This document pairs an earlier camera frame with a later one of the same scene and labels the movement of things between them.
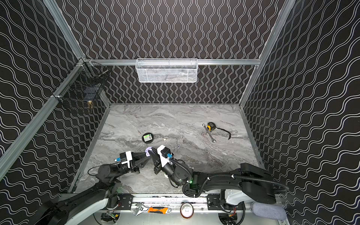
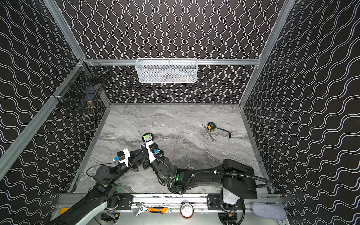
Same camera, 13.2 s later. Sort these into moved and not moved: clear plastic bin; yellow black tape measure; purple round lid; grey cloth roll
Moved: purple round lid
Not moved: grey cloth roll; yellow black tape measure; clear plastic bin
